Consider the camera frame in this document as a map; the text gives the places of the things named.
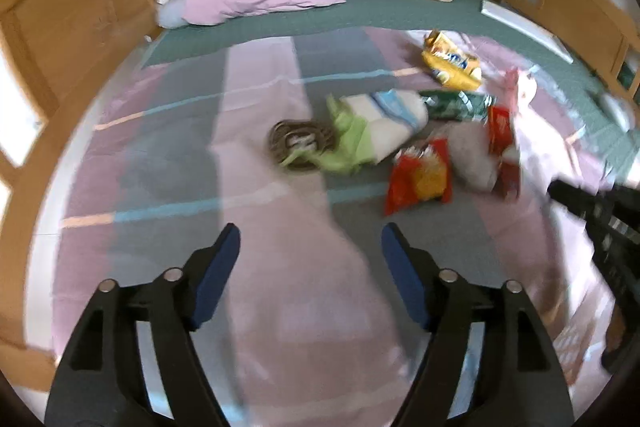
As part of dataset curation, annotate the lime green plastic bag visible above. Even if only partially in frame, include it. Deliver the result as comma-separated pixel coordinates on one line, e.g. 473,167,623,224
280,97,396,175

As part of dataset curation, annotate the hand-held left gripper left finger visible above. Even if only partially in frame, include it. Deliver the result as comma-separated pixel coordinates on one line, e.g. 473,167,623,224
45,223,241,427

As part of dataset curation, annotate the green patterned bed mat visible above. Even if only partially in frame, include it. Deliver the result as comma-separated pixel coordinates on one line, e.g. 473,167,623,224
140,0,631,142

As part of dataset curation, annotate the white blue striped packet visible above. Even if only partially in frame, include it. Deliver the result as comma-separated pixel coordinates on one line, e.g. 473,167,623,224
345,89,430,165

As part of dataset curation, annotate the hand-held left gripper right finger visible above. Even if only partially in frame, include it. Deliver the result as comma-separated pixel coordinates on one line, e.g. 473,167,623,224
381,223,576,427

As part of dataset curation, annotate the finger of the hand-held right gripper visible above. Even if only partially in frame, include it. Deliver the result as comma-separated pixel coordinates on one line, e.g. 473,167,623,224
547,179,601,220

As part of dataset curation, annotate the white handheld mite vacuum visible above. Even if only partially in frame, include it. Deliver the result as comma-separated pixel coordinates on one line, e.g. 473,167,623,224
597,89,633,132

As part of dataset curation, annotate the round dark patterned packet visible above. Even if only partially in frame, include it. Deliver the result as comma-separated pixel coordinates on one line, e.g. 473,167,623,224
269,120,337,172

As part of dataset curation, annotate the red yellow snack packet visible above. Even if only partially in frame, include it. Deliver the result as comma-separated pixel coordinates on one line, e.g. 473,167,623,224
384,138,453,215

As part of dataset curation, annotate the light blue pillow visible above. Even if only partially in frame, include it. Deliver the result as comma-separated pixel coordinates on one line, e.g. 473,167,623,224
157,0,193,30

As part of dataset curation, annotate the wooden bunk bed frame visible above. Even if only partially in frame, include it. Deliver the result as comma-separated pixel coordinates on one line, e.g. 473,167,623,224
0,0,640,378

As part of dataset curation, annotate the grey bag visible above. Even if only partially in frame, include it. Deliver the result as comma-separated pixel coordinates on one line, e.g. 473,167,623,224
447,127,501,194

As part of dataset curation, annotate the green snack packet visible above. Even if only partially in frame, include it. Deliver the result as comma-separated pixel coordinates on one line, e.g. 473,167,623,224
419,89,496,124

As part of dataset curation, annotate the striped pink grey bedsheet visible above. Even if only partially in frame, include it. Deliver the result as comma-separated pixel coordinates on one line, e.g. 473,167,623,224
50,27,640,427

